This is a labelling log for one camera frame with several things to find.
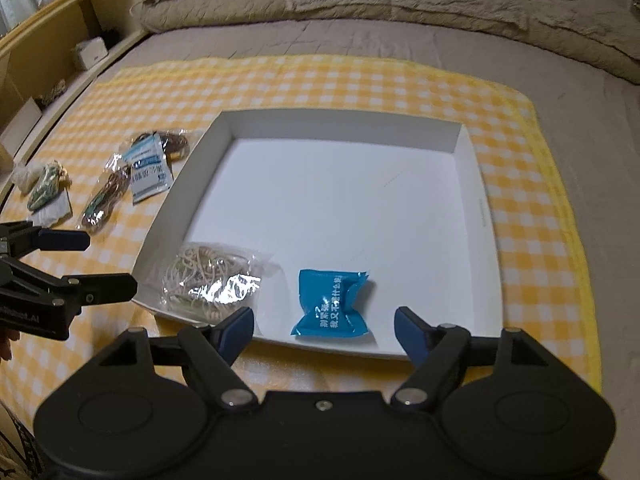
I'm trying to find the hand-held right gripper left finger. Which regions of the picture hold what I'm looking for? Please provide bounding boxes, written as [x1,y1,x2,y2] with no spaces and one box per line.
[97,306,262,407]

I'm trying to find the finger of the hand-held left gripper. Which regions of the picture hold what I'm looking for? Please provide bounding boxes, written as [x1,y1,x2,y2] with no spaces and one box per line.
[0,220,92,261]
[0,258,139,312]

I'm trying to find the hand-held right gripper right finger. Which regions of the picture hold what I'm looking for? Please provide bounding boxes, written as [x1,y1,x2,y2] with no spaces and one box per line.
[390,305,551,407]

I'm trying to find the white plastic packet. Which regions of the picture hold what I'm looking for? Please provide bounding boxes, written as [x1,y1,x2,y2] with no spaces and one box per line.
[32,190,74,227]

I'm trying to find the bagged tan cord necklace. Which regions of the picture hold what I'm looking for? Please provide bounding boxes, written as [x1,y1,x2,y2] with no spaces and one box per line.
[77,165,134,234]

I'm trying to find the bagged green bead bracelet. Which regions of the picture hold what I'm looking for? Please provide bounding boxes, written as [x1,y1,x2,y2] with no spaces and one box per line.
[27,160,72,211]

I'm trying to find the white cloth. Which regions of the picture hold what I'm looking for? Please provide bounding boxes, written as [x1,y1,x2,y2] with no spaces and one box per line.
[12,162,47,194]

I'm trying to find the blue foil packet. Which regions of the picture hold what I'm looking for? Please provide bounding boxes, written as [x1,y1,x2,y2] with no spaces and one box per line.
[291,268,374,340]

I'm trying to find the white and blue sachet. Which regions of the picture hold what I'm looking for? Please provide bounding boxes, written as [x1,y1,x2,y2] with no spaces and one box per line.
[125,141,174,205]

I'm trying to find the bagged dark brown cord necklace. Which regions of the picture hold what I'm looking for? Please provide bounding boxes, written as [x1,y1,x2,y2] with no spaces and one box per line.
[132,130,192,162]

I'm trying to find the white cardboard box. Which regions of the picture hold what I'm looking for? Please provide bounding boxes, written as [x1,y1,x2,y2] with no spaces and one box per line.
[131,108,503,361]

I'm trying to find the person's left hand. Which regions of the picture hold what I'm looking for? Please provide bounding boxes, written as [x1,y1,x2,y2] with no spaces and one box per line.
[0,329,21,362]

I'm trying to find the clear bag of rubber bands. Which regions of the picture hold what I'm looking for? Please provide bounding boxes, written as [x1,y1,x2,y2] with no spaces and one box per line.
[159,241,282,324]

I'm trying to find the person's printed clothing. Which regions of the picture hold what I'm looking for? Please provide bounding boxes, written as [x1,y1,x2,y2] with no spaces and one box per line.
[0,400,43,480]

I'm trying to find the white card panel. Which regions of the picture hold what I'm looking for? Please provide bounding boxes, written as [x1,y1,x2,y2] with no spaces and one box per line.
[0,97,44,147]

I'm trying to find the white box on shelf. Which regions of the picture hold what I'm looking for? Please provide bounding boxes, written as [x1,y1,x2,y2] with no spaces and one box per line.
[72,39,109,69]

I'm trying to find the wooden headboard shelf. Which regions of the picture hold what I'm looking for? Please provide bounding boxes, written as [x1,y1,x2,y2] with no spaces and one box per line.
[0,0,153,201]

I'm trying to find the yellow checked blanket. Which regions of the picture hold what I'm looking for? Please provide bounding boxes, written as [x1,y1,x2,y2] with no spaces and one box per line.
[0,55,607,480]

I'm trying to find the beige quilt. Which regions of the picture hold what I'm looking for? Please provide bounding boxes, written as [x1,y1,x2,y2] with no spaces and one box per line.
[139,0,640,87]

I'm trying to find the coiled rope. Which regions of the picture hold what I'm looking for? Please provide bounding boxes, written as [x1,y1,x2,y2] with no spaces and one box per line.
[37,79,69,107]

